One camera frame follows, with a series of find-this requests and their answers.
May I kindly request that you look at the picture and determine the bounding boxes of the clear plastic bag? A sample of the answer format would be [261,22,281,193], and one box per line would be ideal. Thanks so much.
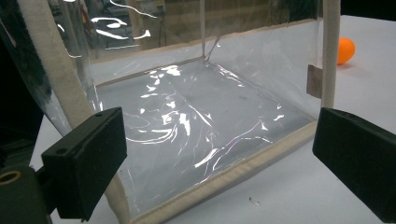
[0,0,342,224]

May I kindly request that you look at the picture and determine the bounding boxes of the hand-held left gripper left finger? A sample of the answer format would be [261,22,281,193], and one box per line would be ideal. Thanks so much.
[40,106,128,222]

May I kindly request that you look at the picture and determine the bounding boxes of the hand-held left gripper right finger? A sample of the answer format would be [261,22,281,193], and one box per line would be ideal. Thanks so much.
[312,106,396,224]

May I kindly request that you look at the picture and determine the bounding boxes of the orange ball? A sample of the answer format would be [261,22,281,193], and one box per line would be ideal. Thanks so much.
[337,36,357,66]

